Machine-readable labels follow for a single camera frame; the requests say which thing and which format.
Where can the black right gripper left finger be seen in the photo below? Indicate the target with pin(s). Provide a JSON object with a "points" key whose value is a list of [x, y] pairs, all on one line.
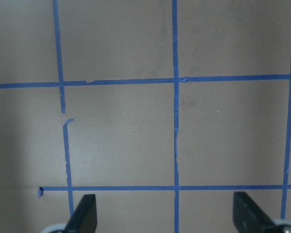
{"points": [[84, 218]]}

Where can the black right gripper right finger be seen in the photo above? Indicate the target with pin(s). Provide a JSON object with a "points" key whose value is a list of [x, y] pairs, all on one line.
{"points": [[248, 217]]}

